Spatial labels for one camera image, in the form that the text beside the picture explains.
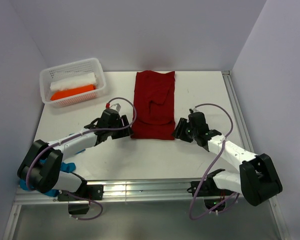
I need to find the front aluminium rail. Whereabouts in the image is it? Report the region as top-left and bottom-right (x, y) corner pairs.
(12, 178), (199, 206)

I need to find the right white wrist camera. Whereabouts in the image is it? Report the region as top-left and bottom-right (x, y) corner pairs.
(189, 107), (199, 114)

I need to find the dark red t shirt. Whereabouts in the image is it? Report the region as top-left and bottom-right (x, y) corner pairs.
(131, 70), (176, 141)

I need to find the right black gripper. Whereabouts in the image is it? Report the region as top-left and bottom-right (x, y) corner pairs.
(171, 117), (198, 143)

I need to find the rolled white t shirt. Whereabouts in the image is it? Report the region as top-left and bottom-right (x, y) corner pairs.
(50, 72), (98, 92)

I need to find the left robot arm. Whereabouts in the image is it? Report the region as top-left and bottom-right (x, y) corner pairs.
(17, 108), (133, 200)

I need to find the rolled orange t shirt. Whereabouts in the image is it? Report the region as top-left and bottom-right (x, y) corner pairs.
(50, 84), (96, 101)

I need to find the white plastic basket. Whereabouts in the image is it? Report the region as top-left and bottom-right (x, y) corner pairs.
(39, 58), (108, 108)

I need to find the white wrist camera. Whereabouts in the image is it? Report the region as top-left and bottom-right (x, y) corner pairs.
(105, 102), (121, 113)
(189, 107), (199, 114)

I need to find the right side aluminium rail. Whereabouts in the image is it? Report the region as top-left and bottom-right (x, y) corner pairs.
(221, 71), (255, 152)

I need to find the teal blue t shirt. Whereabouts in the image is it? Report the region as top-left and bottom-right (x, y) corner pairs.
(18, 133), (87, 198)

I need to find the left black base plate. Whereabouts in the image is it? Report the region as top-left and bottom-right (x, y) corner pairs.
(57, 184), (104, 202)

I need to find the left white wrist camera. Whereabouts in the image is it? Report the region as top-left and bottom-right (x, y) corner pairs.
(105, 102), (121, 113)

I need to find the aluminium rail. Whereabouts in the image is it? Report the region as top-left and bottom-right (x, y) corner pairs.
(221, 71), (255, 152)
(12, 178), (199, 206)

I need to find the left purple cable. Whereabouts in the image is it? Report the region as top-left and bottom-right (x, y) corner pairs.
(25, 97), (138, 221)

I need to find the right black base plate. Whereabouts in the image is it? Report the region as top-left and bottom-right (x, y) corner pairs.
(186, 180), (233, 197)

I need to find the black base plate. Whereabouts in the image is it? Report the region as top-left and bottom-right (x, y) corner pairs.
(186, 180), (233, 197)
(57, 184), (104, 202)

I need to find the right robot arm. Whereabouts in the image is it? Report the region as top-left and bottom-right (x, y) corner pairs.
(172, 112), (283, 206)

